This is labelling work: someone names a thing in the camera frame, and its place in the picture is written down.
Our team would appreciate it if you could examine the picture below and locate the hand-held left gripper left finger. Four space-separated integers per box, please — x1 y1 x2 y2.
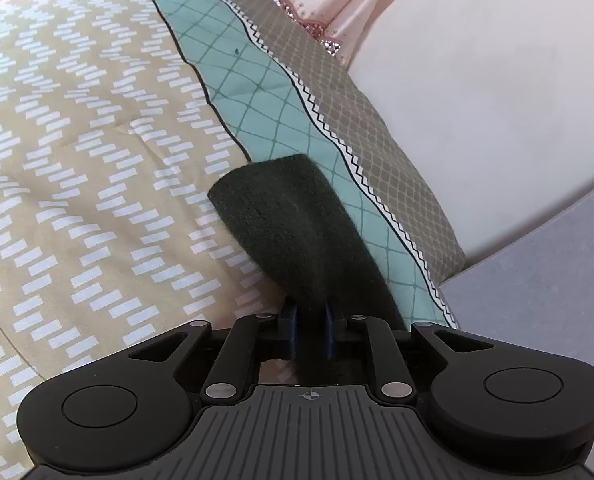
127 296 299 404

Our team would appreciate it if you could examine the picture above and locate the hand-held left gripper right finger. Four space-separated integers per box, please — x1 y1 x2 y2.
324 301 496 403

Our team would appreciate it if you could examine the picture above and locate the dark green knitted cloth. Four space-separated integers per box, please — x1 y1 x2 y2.
207 153 412 386

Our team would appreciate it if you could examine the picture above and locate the patterned beige and teal quilt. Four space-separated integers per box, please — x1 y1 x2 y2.
0 0 468 401

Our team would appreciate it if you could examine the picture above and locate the white bed board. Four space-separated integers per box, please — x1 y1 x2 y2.
344 0 594 268

